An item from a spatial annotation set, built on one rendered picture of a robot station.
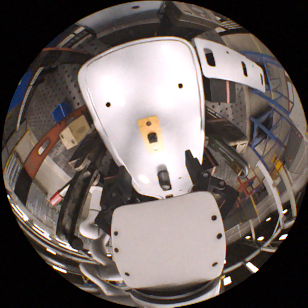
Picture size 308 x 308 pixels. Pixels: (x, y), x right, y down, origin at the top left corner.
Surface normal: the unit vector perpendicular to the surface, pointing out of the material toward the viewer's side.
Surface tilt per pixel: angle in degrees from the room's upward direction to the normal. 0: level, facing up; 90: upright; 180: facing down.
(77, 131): 90
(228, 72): 0
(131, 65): 0
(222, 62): 0
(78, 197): 81
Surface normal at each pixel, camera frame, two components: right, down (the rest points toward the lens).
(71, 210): 0.98, -0.12
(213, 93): 0.10, 0.64
